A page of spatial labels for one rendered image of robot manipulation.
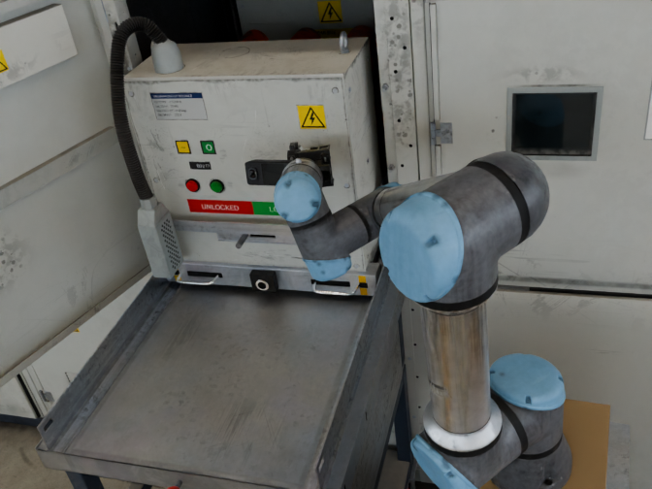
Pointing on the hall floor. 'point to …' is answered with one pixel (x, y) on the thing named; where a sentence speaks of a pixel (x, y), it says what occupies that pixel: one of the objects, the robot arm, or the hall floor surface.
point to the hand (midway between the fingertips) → (299, 156)
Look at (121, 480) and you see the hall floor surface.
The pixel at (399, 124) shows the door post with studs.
